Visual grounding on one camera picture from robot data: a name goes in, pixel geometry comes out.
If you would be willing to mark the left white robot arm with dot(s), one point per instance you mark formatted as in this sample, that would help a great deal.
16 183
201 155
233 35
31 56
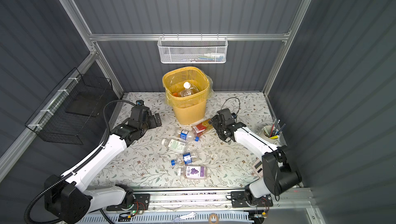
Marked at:
68 197

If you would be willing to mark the red yellow tea bottle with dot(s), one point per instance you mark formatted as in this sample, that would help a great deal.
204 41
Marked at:
202 127

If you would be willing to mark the green label bottle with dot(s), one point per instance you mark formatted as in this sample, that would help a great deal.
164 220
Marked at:
174 145

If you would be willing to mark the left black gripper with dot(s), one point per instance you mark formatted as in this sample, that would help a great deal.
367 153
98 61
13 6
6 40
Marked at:
153 123

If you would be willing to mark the blue label bottle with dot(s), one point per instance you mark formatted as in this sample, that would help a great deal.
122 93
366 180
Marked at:
187 135
185 159

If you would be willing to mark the yellow bin liner bag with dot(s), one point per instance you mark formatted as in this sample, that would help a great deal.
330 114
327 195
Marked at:
174 81

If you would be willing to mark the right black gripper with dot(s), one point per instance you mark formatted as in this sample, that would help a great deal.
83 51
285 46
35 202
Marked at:
215 123

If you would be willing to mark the pink calculator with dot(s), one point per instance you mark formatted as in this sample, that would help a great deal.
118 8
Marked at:
258 168

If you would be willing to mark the white pen cup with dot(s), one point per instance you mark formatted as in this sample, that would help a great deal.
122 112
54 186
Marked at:
266 135

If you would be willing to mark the yellow plastic waste bin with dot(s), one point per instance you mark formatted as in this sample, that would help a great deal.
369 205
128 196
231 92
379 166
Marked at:
190 115

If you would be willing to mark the purple grape label bottle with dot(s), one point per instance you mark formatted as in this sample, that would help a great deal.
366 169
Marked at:
193 172

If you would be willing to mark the white wire wall basket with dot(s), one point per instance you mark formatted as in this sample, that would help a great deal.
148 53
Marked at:
191 50

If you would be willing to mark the black wire side basket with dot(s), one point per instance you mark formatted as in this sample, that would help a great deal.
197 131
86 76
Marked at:
74 115

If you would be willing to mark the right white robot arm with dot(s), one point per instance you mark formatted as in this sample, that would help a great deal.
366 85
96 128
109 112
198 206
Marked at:
280 173

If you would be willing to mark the white tube in basket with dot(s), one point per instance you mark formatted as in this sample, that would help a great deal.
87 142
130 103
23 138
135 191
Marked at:
216 56

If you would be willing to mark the tape roll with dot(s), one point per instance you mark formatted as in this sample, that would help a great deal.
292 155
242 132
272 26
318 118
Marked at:
213 218

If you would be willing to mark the floral table mat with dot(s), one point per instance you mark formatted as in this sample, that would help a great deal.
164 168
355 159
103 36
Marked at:
147 163

